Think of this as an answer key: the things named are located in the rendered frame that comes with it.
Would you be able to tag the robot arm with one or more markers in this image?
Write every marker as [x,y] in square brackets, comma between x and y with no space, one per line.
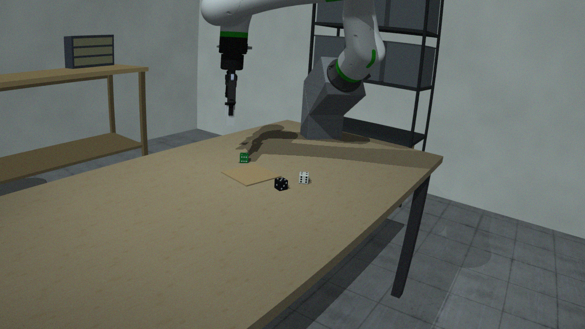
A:
[364,46]

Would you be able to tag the tan square mat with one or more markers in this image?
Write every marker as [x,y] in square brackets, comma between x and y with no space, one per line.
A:
[250,174]

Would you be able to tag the white die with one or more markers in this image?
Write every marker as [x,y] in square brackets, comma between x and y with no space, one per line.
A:
[303,177]

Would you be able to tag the green die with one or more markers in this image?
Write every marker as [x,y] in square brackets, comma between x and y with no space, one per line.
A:
[244,157]

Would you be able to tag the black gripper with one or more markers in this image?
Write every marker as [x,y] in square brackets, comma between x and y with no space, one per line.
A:
[231,63]

